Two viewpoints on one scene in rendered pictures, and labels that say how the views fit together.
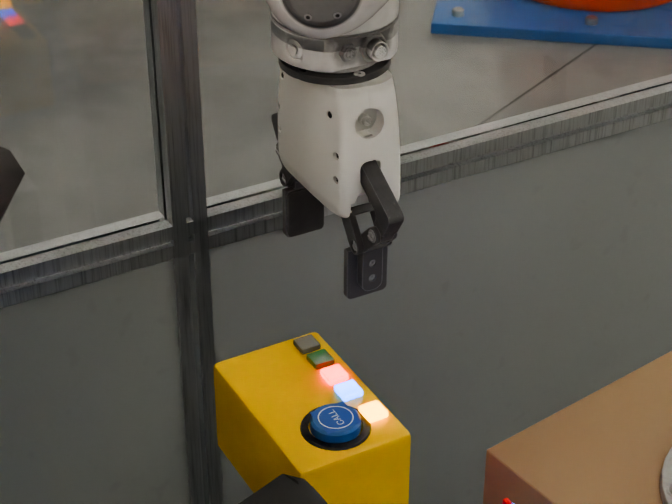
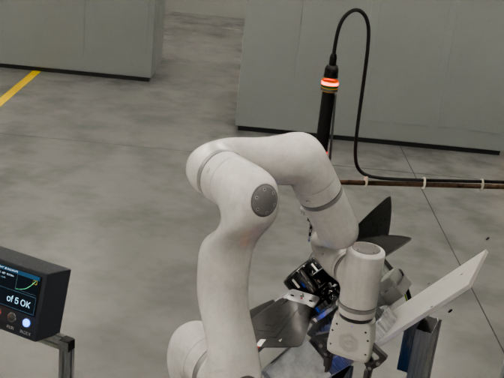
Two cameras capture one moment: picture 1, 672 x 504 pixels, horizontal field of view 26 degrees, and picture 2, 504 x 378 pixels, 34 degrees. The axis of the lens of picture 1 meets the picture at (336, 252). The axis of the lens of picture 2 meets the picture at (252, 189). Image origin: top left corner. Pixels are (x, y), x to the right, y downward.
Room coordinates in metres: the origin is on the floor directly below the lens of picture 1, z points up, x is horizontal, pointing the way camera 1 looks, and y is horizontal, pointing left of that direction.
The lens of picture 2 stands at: (2.00, -1.20, 2.27)
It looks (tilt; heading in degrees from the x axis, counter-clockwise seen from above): 21 degrees down; 142
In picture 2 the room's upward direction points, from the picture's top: 6 degrees clockwise
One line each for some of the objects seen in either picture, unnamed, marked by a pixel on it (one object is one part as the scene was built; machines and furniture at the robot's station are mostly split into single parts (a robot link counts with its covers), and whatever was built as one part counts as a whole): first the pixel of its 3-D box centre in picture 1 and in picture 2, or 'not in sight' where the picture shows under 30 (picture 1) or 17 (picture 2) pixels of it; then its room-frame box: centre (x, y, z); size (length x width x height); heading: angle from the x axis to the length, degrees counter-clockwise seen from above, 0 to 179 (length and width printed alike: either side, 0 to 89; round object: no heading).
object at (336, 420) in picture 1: (335, 424); not in sight; (0.89, 0.00, 1.08); 0.04 x 0.04 x 0.02
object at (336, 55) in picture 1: (336, 34); (355, 307); (0.89, 0.00, 1.41); 0.09 x 0.08 x 0.03; 29
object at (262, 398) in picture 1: (309, 445); not in sight; (0.93, 0.02, 1.02); 0.16 x 0.10 x 0.11; 29
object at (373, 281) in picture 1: (374, 260); (324, 355); (0.84, -0.03, 1.26); 0.03 x 0.03 x 0.07; 29
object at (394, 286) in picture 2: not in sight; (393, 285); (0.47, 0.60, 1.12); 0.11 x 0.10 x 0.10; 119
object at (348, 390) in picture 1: (348, 390); not in sight; (0.93, -0.01, 1.08); 0.02 x 0.02 x 0.01; 29
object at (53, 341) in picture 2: not in sight; (36, 332); (0.11, -0.43, 1.04); 0.24 x 0.03 x 0.03; 29
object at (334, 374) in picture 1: (334, 374); not in sight; (0.95, 0.00, 1.08); 0.02 x 0.02 x 0.01; 29
